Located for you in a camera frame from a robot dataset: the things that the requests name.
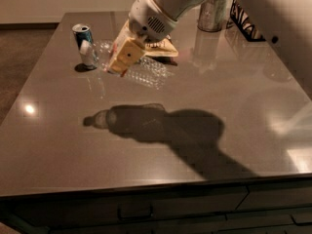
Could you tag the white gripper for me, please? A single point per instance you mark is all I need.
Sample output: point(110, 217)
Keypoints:
point(146, 20)

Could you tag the clear plastic water bottle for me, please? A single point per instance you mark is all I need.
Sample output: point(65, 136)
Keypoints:
point(146, 72)

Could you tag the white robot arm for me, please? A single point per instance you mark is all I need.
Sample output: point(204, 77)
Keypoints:
point(285, 24)

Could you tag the brown yellow chip bag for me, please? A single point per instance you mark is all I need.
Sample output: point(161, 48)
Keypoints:
point(164, 48)

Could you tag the blue silver drink can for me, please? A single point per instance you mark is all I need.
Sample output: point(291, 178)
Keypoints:
point(85, 43)

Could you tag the galvanized metal bucket vase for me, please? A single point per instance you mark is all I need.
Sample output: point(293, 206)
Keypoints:
point(212, 13)

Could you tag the black wire basket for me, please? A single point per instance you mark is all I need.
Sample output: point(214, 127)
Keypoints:
point(244, 24)

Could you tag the black drawer handle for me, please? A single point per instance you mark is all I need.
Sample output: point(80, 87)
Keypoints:
point(134, 212)

